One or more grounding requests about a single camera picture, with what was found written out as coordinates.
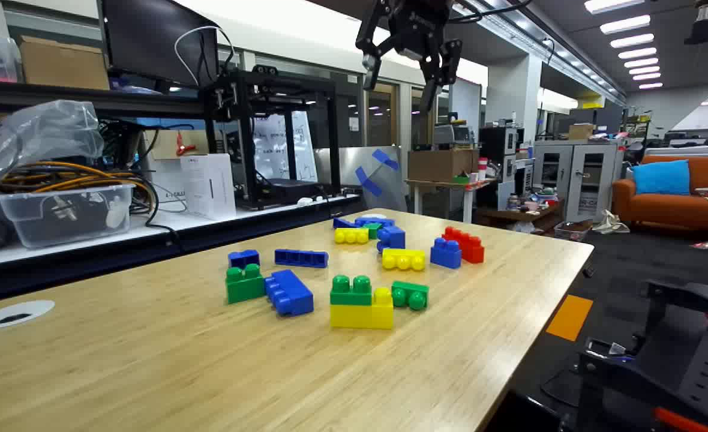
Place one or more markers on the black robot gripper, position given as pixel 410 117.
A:
pixel 414 25

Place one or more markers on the blue two-stud block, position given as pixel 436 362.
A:
pixel 446 256

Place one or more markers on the small dark blue block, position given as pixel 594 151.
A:
pixel 344 221
pixel 244 257

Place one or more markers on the small yellow block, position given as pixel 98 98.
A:
pixel 351 237

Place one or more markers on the red four-stud block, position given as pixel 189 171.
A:
pixel 472 244

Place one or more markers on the yellow three-stud block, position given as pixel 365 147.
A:
pixel 404 261

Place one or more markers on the long dark blue block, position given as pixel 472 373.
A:
pixel 300 257

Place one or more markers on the green two-stud block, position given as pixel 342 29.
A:
pixel 351 291
pixel 410 297

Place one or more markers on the large bright blue block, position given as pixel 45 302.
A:
pixel 292 293

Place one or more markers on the large yellow block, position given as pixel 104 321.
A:
pixel 362 317

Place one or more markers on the cardboard box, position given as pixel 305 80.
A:
pixel 65 63
pixel 442 165

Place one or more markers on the grey panel with blue tape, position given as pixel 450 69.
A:
pixel 377 177

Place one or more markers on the black cabinet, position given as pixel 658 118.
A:
pixel 501 146

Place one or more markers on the white small table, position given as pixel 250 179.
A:
pixel 465 194

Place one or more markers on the white glass-door cabinet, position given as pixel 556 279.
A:
pixel 576 182

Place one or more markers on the ceiling light panel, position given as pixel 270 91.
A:
pixel 638 55
pixel 612 7
pixel 632 40
pixel 626 25

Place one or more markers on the white box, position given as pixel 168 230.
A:
pixel 208 187

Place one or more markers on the black monitor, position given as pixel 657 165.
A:
pixel 158 40

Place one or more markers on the blue cushion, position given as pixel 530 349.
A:
pixel 660 179

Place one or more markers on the orange floor marker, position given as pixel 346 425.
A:
pixel 569 317

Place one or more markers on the orange sofa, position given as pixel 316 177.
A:
pixel 674 213

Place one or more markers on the black side bench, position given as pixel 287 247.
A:
pixel 128 249

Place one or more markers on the clear plastic tub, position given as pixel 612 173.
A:
pixel 65 214

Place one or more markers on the clear plastic bag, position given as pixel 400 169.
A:
pixel 24 140

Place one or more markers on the black machine with red parts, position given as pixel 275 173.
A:
pixel 674 369

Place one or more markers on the white round table grommet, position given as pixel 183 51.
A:
pixel 15 315

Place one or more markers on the black 3D printer frame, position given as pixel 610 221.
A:
pixel 245 121

